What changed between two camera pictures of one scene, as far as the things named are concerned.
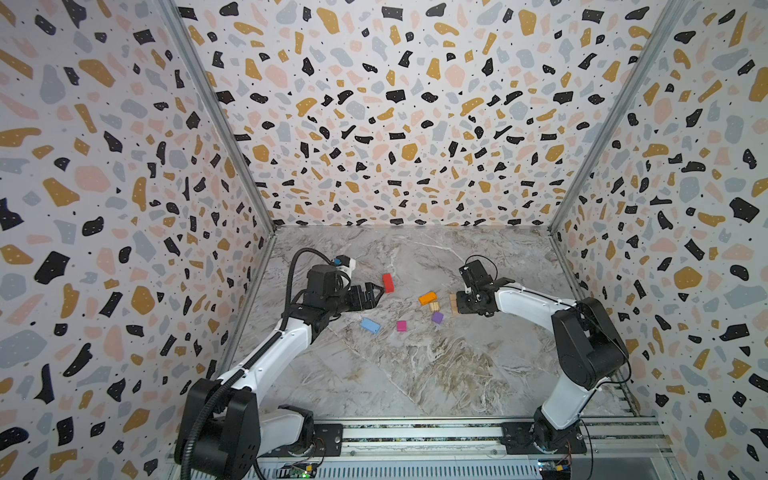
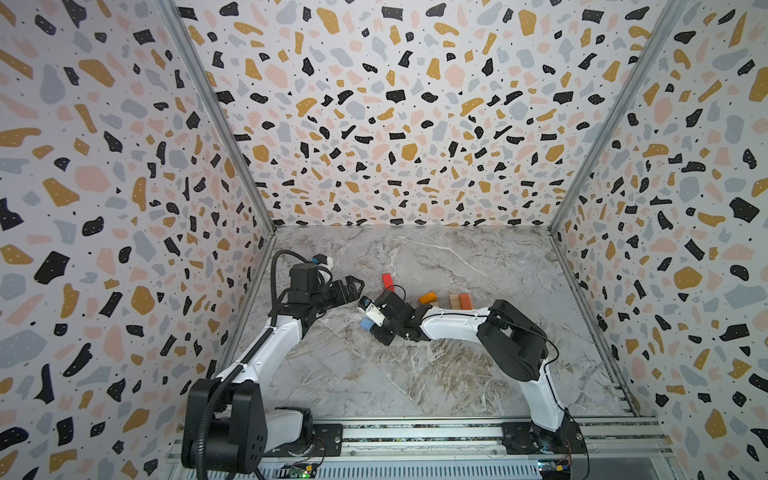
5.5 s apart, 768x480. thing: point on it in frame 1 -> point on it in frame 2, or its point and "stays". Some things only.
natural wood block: x=453 y=302 stays
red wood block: x=387 y=283 stays
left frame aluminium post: x=193 y=55 stays
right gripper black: x=466 y=301 -> x=387 y=310
